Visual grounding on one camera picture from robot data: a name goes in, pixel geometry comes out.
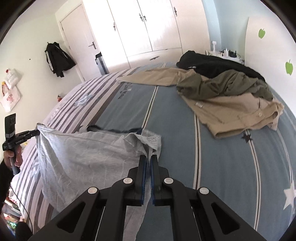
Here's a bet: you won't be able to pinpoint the grey striped t-shirt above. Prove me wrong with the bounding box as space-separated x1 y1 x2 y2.
36 123 163 241

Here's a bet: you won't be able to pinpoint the black left sleeve forearm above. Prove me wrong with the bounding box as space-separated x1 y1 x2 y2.
0 161 14 209

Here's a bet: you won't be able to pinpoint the left hand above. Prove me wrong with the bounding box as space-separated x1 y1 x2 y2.
3 146 23 168

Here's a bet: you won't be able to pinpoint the clutter on floor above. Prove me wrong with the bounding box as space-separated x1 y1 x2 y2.
1 187 26 235

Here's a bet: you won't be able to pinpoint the beige trousers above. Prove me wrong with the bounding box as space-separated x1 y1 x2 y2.
118 68 285 138

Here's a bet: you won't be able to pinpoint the white door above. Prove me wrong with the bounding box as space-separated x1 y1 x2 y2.
55 1 102 81

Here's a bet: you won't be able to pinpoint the olive green garment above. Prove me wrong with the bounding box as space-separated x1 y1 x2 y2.
177 70 273 101

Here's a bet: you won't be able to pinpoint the black garment on bed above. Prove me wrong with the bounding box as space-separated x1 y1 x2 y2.
176 51 265 81

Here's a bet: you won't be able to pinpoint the white wardrobe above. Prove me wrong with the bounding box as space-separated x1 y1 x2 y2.
83 1 210 72

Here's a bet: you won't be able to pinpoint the nightstand with clutter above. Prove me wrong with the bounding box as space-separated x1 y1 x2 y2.
205 41 244 65

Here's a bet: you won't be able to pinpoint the white tote bag on wall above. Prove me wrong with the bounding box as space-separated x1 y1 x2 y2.
1 69 21 113

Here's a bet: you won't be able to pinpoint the black jacket on wall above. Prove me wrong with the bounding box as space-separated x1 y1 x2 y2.
45 42 76 78

